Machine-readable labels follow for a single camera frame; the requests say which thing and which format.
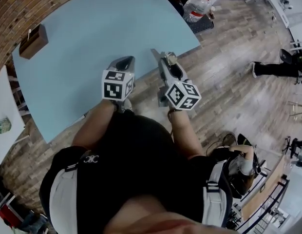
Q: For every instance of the light blue table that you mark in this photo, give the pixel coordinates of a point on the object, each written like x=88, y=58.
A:
x=80, y=45

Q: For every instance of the long white workbench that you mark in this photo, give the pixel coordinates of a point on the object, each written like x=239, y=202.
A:
x=277, y=6

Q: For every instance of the black equipment stand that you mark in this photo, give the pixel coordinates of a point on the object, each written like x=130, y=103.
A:
x=299, y=145

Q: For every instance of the red box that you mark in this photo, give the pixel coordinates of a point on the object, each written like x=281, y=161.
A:
x=7, y=213

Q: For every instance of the brown wooden box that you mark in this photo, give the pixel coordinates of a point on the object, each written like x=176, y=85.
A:
x=34, y=44

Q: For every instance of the green drink can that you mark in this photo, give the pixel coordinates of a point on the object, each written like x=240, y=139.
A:
x=3, y=125

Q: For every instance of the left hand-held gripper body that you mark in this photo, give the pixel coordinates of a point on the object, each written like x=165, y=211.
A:
x=113, y=90

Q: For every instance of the person's torso in black shirt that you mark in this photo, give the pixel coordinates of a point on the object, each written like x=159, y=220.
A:
x=141, y=155

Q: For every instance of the person's left forearm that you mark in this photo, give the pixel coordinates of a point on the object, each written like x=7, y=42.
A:
x=95, y=125

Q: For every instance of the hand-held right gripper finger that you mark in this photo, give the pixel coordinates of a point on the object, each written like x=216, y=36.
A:
x=157, y=55

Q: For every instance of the clear water bottle red cap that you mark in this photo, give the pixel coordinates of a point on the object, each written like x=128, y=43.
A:
x=197, y=6

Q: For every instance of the wooden desk with white legs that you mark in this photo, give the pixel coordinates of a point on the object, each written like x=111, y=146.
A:
x=268, y=191

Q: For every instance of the white paper tag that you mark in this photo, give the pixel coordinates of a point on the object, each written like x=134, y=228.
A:
x=29, y=33

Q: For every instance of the white table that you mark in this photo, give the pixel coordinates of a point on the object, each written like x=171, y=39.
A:
x=5, y=99

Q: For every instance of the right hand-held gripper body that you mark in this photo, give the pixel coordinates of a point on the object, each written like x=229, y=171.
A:
x=182, y=95

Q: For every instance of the person's left grey shoe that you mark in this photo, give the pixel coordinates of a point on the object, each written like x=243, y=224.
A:
x=127, y=105

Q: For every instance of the person's right forearm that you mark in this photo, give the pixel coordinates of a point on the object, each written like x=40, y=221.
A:
x=182, y=133

